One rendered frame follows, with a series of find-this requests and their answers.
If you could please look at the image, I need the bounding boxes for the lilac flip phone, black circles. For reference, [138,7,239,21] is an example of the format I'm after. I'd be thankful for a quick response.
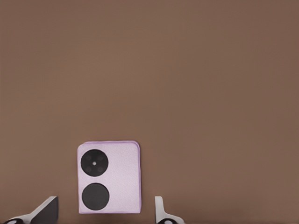
[77,140,142,214]

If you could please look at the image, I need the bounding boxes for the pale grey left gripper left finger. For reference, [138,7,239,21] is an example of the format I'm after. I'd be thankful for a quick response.
[1,196,59,224]

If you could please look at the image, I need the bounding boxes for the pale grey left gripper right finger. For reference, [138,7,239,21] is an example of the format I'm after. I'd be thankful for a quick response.
[155,196,185,224]

